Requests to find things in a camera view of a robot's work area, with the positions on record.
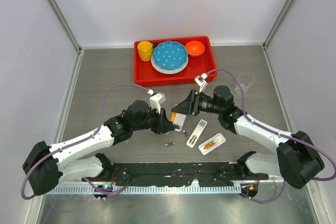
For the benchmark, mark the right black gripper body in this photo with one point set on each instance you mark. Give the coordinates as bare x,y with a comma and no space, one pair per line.
197,108

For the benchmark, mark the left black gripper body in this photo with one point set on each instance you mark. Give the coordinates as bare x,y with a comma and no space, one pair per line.
154,120

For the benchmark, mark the slim white remote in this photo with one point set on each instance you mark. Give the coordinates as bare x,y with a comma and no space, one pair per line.
196,133

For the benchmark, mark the yellow handle screwdriver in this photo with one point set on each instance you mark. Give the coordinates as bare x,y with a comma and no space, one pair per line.
173,115

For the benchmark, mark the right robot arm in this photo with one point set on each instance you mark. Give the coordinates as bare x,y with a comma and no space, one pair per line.
293,157

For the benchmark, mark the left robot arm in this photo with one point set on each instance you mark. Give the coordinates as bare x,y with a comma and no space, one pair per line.
45,165

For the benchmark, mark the white remote orange battery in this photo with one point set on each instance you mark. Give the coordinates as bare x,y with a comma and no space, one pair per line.
218,139

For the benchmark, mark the white plate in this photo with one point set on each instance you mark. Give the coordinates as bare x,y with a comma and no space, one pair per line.
165,71

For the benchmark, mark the red plastic tray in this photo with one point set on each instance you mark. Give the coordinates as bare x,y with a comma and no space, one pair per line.
145,74

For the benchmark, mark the blue dotted plate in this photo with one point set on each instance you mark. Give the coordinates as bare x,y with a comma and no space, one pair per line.
170,55

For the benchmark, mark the clear plastic cup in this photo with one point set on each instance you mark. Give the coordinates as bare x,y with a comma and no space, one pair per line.
246,81

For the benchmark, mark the orange bowl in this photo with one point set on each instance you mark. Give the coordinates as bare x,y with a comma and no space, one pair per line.
195,48

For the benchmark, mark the yellow cup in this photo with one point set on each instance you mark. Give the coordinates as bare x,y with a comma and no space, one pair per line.
145,50

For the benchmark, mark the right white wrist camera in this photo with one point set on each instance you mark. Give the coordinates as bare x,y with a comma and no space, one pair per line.
201,82

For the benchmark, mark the white slotted cable duct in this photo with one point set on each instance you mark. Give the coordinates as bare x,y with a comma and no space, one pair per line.
194,188

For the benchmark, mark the right aluminium frame post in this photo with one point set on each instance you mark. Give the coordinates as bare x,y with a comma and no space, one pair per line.
281,16

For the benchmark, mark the aluminium frame post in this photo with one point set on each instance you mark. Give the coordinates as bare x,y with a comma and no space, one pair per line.
64,24
281,16

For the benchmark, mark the left aluminium frame post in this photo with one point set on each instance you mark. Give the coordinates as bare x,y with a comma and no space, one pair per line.
64,24

